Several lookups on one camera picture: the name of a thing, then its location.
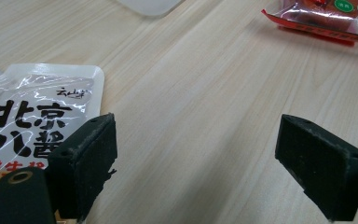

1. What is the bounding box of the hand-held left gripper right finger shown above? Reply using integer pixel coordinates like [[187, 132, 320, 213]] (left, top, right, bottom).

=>
[[274, 114, 358, 222]]

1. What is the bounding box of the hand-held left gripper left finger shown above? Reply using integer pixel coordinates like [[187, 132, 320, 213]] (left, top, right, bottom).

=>
[[46, 112, 118, 222]]

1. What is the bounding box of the white plastic container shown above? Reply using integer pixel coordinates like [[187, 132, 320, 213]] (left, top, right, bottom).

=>
[[116, 0, 186, 17]]

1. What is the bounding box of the red snack packet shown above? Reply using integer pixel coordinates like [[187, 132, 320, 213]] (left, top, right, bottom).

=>
[[260, 0, 358, 47]]

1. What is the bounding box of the white sauce pouch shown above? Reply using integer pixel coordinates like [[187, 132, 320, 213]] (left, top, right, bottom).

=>
[[0, 61, 105, 224]]

